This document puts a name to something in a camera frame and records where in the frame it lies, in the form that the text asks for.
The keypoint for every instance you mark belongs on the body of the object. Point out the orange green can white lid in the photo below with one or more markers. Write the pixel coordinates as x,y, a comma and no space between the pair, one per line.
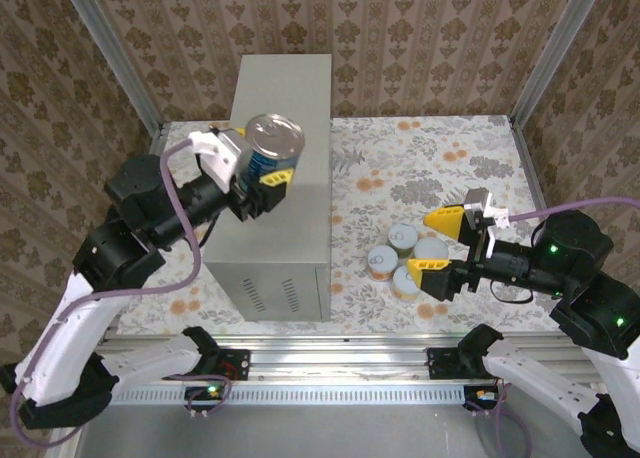
431,248

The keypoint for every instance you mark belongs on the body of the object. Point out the tall blue labelled tin can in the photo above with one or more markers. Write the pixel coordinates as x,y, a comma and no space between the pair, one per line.
272,138

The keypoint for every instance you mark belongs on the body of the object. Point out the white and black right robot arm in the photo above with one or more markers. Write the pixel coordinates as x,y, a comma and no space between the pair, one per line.
530,373

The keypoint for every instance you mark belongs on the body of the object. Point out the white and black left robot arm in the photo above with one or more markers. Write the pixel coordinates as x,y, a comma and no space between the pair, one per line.
55,348

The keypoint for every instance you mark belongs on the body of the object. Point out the grey metal cabinet counter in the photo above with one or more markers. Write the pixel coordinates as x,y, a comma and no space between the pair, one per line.
280,243

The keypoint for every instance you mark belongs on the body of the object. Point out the floral table cover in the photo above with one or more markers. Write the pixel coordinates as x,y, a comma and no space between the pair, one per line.
425,153

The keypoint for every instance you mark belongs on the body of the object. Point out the small controller board with led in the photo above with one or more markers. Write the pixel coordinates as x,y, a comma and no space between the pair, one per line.
205,395
482,397

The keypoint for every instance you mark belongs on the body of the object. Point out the grey metal lower sheet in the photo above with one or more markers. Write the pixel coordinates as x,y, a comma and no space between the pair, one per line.
325,433

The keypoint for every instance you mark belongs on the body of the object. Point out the aluminium table edge rail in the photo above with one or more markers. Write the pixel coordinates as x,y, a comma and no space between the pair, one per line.
535,188
157,138

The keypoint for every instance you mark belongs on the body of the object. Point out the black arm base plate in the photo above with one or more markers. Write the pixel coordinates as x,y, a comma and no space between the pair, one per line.
442,363
237,365

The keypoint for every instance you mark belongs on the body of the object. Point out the aluminium mounting rail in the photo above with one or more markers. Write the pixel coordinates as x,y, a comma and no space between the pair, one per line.
340,358

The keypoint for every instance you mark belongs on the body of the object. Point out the aluminium frame post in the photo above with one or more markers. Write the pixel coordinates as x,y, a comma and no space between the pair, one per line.
555,53
115,53

